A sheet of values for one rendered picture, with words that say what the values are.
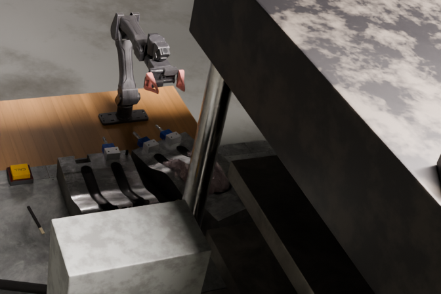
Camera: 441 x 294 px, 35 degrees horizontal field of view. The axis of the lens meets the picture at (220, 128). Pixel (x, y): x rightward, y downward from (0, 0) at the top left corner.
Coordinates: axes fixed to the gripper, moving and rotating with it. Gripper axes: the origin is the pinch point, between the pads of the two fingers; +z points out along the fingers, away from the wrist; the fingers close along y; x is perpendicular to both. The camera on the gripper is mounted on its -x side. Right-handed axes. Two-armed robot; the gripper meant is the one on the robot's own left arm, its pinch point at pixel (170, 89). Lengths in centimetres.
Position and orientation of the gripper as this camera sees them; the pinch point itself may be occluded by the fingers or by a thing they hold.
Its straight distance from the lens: 241.0
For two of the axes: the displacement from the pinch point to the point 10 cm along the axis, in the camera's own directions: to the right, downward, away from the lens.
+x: -1.9, 7.8, 5.9
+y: 8.9, -1.1, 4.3
